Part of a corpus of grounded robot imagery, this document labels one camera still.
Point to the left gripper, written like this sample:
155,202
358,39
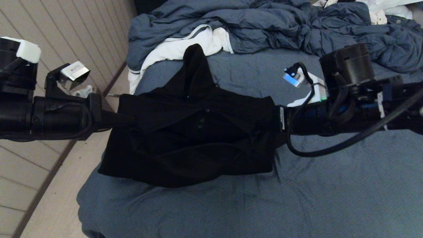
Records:
56,115

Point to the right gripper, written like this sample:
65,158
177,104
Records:
310,117

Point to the black zip hoodie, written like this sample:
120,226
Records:
191,138

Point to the beige trash bin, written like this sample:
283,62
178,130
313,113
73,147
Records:
105,104

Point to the white plastic bin bag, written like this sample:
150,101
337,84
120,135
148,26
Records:
85,91

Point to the blue bed sheet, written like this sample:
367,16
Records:
297,198

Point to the white garment with dark trim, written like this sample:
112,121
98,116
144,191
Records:
172,49

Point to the crumpled blue duvet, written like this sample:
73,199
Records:
264,23

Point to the cream crumpled garment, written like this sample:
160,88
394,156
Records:
376,16

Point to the dark headboard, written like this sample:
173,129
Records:
148,6

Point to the white pillow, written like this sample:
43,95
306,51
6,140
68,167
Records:
393,6

